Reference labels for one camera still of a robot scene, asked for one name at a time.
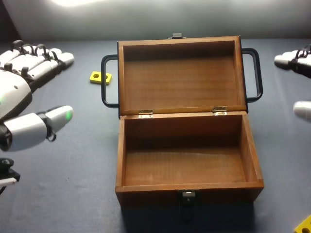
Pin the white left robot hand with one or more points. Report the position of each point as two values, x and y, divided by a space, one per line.
14 92

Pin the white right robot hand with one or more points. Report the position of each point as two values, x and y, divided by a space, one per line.
285 60

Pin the orange box with handles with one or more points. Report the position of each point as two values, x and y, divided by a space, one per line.
182 165

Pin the yellow block with two holes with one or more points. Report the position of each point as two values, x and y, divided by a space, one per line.
305 224
100 80

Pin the grey table cloth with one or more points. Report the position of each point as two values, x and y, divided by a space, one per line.
60 182

